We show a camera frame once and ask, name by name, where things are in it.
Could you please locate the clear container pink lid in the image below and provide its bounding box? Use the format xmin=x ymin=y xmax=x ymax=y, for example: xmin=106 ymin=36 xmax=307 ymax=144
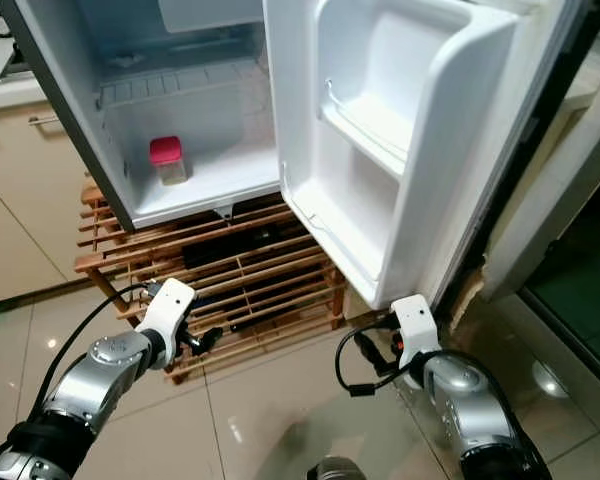
xmin=149 ymin=136 xmax=189 ymax=188

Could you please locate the grey fridge door white inside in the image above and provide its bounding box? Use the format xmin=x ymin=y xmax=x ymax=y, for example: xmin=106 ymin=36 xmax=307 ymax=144
xmin=262 ymin=0 xmax=593 ymax=312

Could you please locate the grey mini fridge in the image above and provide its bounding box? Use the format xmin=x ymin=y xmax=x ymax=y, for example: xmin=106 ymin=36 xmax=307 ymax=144
xmin=0 ymin=0 xmax=287 ymax=232

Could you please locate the white fridge shelf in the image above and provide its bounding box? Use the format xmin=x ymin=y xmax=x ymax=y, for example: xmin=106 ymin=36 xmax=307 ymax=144
xmin=100 ymin=62 xmax=271 ymax=109

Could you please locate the wooden wine rack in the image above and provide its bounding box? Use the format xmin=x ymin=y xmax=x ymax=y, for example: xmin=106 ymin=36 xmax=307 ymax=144
xmin=75 ymin=180 xmax=347 ymax=387

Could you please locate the beige cloth cover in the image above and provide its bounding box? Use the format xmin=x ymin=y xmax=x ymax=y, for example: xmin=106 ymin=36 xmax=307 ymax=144
xmin=444 ymin=265 xmax=487 ymax=327

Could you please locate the grey robot foot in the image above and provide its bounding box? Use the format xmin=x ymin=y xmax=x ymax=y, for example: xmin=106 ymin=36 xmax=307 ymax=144
xmin=305 ymin=457 xmax=367 ymax=480

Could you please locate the green glass sliding door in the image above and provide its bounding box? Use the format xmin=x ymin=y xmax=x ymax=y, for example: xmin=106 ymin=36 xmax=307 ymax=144
xmin=520 ymin=200 xmax=600 ymax=383

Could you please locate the beige kitchen cabinet white counter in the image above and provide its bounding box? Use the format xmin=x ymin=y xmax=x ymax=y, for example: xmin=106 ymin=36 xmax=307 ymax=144
xmin=0 ymin=40 xmax=93 ymax=307

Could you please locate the white side cabinet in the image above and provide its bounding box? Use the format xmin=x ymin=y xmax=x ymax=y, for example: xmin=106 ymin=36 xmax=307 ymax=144
xmin=480 ymin=60 xmax=600 ymax=301

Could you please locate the white freezer compartment flap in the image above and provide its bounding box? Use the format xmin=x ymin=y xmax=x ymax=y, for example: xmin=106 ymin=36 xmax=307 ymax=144
xmin=158 ymin=0 xmax=267 ymax=35

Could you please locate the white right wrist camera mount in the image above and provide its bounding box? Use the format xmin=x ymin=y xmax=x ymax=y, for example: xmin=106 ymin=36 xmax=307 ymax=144
xmin=390 ymin=294 xmax=442 ymax=377

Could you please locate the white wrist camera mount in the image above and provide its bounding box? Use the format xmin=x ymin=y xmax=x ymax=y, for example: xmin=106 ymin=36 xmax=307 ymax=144
xmin=390 ymin=294 xmax=442 ymax=377
xmin=140 ymin=278 xmax=198 ymax=371

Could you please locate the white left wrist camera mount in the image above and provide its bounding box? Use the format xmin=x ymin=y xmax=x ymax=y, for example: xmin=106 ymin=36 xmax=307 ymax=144
xmin=140 ymin=278 xmax=198 ymax=371

